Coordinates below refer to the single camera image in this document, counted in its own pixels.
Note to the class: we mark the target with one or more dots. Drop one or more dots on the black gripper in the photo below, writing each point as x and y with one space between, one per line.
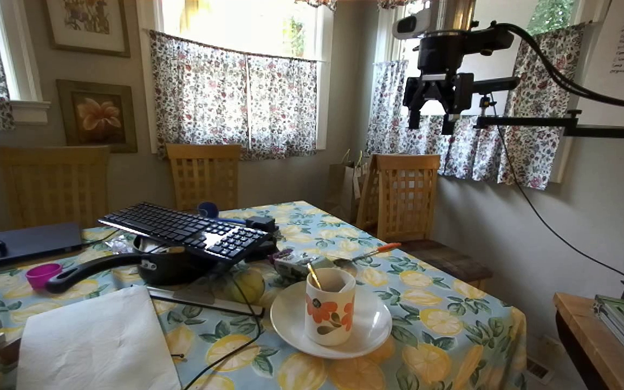
445 55

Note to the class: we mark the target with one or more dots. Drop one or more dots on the small foil packet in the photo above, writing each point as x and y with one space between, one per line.
288 266

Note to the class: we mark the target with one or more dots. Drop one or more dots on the white round plate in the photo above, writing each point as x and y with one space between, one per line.
369 326

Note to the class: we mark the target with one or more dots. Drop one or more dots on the wooden chair plaid cushion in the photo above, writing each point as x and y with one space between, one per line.
406 196

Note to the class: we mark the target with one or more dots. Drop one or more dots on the gold spoon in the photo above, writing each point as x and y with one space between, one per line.
315 276

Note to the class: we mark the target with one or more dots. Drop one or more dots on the lemon print tablecloth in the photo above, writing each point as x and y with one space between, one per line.
434 318

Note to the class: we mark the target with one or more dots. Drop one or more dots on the white mug orange flowers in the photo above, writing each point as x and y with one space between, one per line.
329 311

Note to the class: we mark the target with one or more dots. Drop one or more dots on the wooden lattice-back chair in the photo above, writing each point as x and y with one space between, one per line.
52 186
204 176

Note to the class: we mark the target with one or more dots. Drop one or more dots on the wooden side table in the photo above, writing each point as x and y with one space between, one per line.
586 338

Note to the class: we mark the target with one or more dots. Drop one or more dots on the black computer keyboard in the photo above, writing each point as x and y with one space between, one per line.
183 228

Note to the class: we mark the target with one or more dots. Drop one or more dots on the framed orange flower picture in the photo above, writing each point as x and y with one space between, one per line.
96 116

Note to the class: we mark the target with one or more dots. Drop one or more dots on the crinkled clear plastic wrap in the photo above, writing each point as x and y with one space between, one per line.
121 243

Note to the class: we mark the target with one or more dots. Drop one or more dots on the framed floral picture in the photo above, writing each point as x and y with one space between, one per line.
85 22

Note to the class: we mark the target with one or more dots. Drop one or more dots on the white paper sheet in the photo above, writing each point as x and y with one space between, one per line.
96 348

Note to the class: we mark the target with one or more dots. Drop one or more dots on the dark closed laptop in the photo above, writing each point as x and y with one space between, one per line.
33 242

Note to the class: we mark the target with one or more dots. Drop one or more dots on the pink plastic cup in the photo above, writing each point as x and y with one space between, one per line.
41 276

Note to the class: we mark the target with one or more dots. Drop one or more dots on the black camera boom pole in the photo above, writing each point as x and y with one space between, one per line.
616 133

